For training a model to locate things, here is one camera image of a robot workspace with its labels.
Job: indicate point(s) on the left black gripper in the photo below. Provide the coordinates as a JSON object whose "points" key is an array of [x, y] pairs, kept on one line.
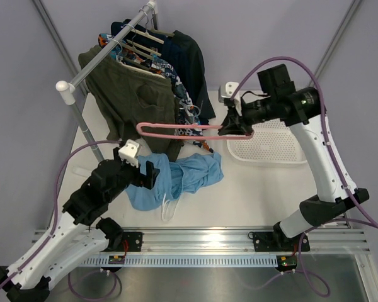
{"points": [[142, 180]]}

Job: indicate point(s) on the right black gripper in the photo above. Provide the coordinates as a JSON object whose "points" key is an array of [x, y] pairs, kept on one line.
{"points": [[235, 124]]}

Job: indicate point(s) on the light blue shorts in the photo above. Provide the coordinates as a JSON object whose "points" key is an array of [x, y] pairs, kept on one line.
{"points": [[186, 175]]}

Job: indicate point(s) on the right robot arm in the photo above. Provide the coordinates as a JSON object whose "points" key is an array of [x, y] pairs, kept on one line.
{"points": [[302, 111]]}

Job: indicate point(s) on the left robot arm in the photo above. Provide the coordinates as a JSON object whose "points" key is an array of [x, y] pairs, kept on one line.
{"points": [[79, 231]]}

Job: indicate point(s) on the patterned colourful shorts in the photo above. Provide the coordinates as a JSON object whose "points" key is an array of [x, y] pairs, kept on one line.
{"points": [[187, 112]]}

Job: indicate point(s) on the olive green shorts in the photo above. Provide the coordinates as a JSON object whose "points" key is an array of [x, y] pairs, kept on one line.
{"points": [[126, 97]]}

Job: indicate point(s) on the navy blue shorts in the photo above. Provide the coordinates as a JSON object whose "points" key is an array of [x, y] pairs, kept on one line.
{"points": [[170, 52]]}

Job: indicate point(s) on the beige wooden hanger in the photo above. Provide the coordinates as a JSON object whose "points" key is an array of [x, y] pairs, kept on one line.
{"points": [[143, 48], [153, 32], [149, 37], [135, 68]]}

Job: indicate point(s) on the white perforated plastic basket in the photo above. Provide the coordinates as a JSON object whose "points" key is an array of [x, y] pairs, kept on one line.
{"points": [[272, 145]]}

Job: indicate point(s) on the metal clothes rack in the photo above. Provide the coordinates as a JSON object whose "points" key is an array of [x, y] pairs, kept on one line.
{"points": [[67, 89]]}

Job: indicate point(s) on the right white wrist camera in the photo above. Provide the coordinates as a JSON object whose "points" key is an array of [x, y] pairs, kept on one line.
{"points": [[229, 96]]}

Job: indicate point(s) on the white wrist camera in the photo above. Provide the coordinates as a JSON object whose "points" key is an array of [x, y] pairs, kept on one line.
{"points": [[229, 96], [129, 152]]}

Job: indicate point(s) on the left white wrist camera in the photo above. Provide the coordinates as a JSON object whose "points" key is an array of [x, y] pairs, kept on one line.
{"points": [[129, 152]]}

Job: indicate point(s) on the aluminium mounting rail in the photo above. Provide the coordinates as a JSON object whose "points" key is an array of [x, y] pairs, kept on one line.
{"points": [[223, 247]]}

